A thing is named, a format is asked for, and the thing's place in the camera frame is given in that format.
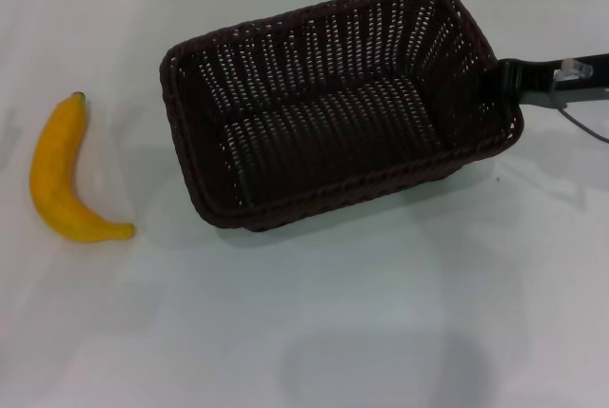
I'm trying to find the dark brown woven basket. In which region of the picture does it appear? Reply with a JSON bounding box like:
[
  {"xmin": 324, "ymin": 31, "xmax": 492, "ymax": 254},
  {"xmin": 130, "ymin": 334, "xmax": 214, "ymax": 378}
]
[{"xmin": 158, "ymin": 0, "xmax": 524, "ymax": 234}]

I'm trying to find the yellow banana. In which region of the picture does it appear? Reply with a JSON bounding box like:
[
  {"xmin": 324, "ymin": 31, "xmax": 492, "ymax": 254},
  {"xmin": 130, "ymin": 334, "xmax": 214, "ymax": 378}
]
[{"xmin": 29, "ymin": 91, "xmax": 137, "ymax": 243}]

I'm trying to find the grey cable with clear plug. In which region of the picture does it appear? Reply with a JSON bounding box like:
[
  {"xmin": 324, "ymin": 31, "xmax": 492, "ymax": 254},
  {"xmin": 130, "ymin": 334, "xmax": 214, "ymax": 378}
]
[{"xmin": 551, "ymin": 59, "xmax": 609, "ymax": 145}]

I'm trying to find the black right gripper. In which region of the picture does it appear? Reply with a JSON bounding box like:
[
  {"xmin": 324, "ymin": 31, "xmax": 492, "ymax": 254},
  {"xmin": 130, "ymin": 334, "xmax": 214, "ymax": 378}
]
[{"xmin": 479, "ymin": 51, "xmax": 609, "ymax": 107}]

